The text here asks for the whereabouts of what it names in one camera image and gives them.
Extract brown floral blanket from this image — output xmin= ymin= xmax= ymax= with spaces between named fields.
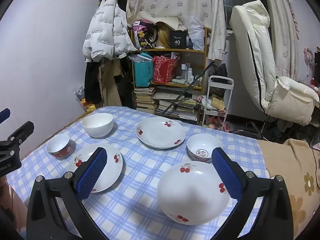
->
xmin=257 ymin=139 xmax=320 ymax=230

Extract blue checked tablecloth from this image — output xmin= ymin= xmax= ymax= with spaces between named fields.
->
xmin=6 ymin=106 xmax=272 ymax=240

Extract plain white bowl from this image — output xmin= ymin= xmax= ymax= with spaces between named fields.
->
xmin=82 ymin=113 xmax=114 ymax=139

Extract floral curtain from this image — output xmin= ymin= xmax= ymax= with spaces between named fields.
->
xmin=127 ymin=0 xmax=227 ymax=60
xmin=260 ymin=0 xmax=300 ymax=80

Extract white plastic bag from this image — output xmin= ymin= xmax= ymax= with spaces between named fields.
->
xmin=187 ymin=16 xmax=205 ymax=51

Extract tan fuzzy item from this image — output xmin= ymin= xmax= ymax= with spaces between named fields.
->
xmin=158 ymin=27 xmax=171 ymax=48

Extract colourful printed bag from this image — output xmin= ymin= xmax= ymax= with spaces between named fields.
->
xmin=132 ymin=19 xmax=158 ymax=50

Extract large white cherry bowl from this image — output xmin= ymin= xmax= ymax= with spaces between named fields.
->
xmin=157 ymin=161 xmax=232 ymax=226

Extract clear plastic bag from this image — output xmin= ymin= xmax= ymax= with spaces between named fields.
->
xmin=74 ymin=84 xmax=87 ymax=99

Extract teal bag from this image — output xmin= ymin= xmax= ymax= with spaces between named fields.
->
xmin=132 ymin=52 xmax=154 ymax=87

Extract white trolley cart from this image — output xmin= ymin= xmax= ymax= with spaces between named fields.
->
xmin=201 ymin=75 xmax=234 ymax=128

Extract black pole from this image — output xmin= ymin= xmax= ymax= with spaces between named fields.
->
xmin=164 ymin=60 xmax=215 ymax=114

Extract yellow and red packaging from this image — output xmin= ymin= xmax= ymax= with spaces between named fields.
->
xmin=80 ymin=99 xmax=97 ymax=112

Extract white cherry plate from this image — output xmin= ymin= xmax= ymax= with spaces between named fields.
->
xmin=136 ymin=117 xmax=186 ymax=149
xmin=68 ymin=144 xmax=123 ymax=193

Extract small red-based bowl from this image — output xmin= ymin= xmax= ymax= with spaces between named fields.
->
xmin=46 ymin=133 xmax=76 ymax=160

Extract wooden shelf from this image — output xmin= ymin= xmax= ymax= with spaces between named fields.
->
xmin=130 ymin=26 xmax=208 ymax=120

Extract black trousers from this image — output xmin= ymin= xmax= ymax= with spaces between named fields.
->
xmin=84 ymin=60 xmax=103 ymax=105

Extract beige coat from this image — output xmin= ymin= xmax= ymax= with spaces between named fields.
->
xmin=99 ymin=57 xmax=123 ymax=107

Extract white recliner chair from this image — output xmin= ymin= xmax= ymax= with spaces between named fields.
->
xmin=229 ymin=0 xmax=320 ymax=140

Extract pink fan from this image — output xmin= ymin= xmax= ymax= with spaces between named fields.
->
xmin=304 ymin=47 xmax=315 ymax=65

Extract black box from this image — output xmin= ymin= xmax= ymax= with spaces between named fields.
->
xmin=169 ymin=31 xmax=188 ymax=49

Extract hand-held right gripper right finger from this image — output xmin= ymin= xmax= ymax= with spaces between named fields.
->
xmin=211 ymin=147 xmax=294 ymax=240

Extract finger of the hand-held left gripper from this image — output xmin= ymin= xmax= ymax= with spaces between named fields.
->
xmin=0 ymin=108 xmax=11 ymax=124
xmin=0 ymin=121 xmax=35 ymax=155

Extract white puffer jacket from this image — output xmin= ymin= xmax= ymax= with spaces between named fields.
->
xmin=82 ymin=0 xmax=138 ymax=63

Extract white bowl with red print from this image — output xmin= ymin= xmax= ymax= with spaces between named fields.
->
xmin=187 ymin=133 xmax=223 ymax=163

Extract red gift bag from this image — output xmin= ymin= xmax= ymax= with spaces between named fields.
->
xmin=152 ymin=56 xmax=178 ymax=84

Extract yellow packet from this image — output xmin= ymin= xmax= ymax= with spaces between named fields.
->
xmin=211 ymin=95 xmax=225 ymax=110

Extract black bag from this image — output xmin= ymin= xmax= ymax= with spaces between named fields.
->
xmin=215 ymin=64 xmax=228 ymax=77

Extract black coat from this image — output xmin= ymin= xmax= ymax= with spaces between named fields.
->
xmin=120 ymin=55 xmax=136 ymax=108

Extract stack of books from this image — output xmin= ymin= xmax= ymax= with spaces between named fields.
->
xmin=134 ymin=86 xmax=200 ymax=121

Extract cream folded sheet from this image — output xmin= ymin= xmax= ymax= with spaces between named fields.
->
xmin=139 ymin=11 xmax=179 ymax=30

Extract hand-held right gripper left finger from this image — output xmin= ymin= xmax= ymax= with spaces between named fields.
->
xmin=26 ymin=147 xmax=110 ymax=240

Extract pink toys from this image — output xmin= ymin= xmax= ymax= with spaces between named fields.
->
xmin=204 ymin=116 xmax=232 ymax=132

